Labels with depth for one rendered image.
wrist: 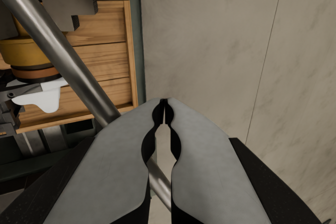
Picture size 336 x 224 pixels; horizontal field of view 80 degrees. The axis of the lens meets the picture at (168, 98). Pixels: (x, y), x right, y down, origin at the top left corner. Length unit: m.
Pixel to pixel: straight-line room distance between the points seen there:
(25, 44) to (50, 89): 0.07
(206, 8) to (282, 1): 0.75
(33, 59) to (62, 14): 0.07
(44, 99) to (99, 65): 0.24
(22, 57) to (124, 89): 0.34
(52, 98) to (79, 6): 0.15
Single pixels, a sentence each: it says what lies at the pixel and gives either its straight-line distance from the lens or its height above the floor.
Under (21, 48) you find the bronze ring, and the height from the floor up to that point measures 1.12.
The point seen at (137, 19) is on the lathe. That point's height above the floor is 0.54.
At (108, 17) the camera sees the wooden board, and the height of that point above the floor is 0.88.
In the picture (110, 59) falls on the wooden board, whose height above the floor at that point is 0.88.
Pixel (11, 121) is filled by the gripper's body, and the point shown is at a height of 1.11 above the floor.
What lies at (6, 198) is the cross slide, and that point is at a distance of 0.71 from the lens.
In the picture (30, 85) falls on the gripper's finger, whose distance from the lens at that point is 0.34.
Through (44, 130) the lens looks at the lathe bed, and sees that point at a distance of 0.68.
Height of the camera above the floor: 1.42
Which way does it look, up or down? 53 degrees down
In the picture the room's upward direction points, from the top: 141 degrees clockwise
